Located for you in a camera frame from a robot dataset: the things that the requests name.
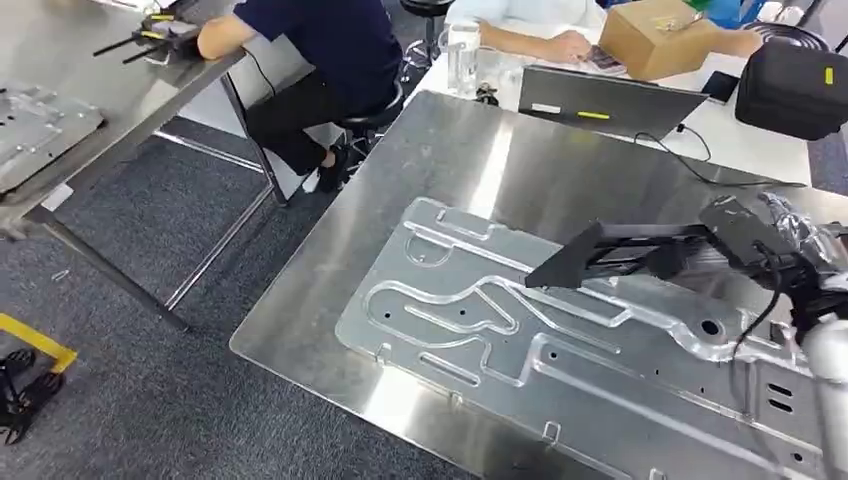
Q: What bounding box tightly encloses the black robot foot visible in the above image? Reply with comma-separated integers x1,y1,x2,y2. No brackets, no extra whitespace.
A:
0,347,68,447

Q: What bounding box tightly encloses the steel side table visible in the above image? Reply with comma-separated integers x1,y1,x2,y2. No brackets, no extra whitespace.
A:
0,0,291,334

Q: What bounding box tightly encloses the black carry bag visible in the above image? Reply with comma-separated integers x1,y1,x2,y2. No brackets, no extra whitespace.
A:
734,38,848,142

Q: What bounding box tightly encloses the black round stool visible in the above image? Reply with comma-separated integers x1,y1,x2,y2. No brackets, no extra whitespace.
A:
336,79,407,175

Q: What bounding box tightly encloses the brown cardboard box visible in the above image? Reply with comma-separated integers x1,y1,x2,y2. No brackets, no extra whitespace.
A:
598,0,725,83

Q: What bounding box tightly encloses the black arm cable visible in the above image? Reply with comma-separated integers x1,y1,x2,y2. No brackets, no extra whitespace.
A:
728,241,790,362

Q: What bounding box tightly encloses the clear plastic water bottle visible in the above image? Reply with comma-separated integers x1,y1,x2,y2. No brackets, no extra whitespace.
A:
446,20,482,101

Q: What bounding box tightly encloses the black handheld tool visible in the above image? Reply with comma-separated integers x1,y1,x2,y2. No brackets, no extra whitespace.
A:
524,195,804,293

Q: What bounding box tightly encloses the small stamped metal panel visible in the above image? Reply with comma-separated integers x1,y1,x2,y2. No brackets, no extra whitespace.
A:
0,82,107,195

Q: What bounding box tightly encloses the steel workbench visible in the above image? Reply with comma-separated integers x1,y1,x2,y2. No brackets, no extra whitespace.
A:
228,89,848,480

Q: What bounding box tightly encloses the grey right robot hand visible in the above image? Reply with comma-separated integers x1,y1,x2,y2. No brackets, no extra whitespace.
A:
758,190,848,289

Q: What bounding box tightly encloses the clear plastic cup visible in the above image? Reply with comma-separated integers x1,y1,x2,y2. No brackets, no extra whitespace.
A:
476,46,526,95

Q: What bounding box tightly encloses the black smartphone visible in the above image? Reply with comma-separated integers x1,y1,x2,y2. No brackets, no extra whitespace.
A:
700,69,741,106

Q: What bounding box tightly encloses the dark calculator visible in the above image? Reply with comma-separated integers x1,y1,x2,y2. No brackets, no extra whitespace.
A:
585,44,628,76

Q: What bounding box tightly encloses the black stool with metal post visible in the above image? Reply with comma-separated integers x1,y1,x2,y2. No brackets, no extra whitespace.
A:
399,0,457,68

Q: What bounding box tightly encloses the grey laptop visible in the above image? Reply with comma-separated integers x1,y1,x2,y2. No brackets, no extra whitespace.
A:
517,64,709,142

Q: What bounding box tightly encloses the person in dark clothes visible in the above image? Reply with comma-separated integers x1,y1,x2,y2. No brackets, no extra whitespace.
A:
196,0,406,195

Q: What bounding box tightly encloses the large stamped metal panel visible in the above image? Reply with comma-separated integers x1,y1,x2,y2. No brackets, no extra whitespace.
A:
334,195,848,480

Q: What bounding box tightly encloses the person in pale clothes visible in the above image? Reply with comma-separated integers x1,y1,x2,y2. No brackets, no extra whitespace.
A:
443,0,767,67

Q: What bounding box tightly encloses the black laptop cable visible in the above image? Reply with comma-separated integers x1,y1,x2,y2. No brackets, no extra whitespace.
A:
632,123,808,191

